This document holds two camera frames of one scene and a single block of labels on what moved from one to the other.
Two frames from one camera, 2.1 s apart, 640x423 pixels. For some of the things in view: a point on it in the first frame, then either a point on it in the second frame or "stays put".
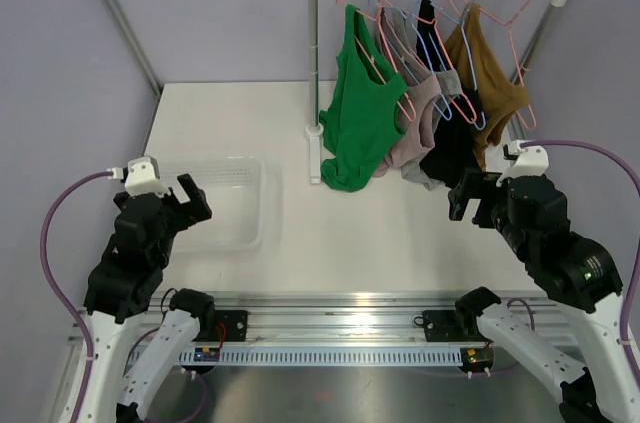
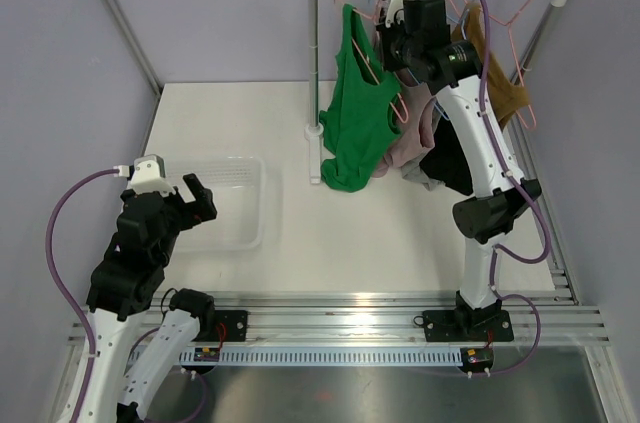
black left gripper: (197, 210) stays put
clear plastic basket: (234, 190) stays put
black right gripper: (479, 184) -> (385, 34)
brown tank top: (499, 93) stays put
